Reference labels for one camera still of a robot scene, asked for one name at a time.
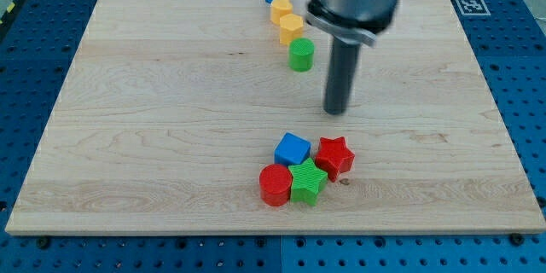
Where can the wooden board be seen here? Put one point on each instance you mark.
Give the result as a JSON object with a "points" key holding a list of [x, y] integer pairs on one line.
{"points": [[171, 108]]}

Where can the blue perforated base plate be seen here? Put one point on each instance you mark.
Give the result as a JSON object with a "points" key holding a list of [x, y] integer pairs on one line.
{"points": [[36, 53]]}

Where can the red star block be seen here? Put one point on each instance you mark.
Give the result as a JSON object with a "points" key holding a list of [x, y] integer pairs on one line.
{"points": [[334, 157]]}

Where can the yellow heart block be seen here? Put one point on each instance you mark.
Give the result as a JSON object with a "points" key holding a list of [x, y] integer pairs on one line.
{"points": [[279, 8]]}

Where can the green cylinder block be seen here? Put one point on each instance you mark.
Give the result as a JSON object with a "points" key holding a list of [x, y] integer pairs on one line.
{"points": [[301, 54]]}

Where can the red cylinder block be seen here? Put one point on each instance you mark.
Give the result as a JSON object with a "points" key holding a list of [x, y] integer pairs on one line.
{"points": [[275, 183]]}

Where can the blue cube block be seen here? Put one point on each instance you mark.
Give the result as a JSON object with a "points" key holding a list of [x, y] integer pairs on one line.
{"points": [[292, 150]]}

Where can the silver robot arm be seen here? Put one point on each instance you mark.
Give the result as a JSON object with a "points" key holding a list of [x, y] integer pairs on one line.
{"points": [[352, 21]]}

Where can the green star block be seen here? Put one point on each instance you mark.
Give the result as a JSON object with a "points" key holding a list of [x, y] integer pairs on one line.
{"points": [[308, 182]]}

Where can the yellow hexagon block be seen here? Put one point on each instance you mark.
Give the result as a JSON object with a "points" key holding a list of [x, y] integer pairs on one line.
{"points": [[291, 27]]}

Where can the white fiducial marker tag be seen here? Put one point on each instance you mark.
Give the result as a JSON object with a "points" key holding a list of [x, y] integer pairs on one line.
{"points": [[473, 7]]}

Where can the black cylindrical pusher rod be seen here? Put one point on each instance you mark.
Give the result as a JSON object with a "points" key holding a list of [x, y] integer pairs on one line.
{"points": [[341, 70]]}

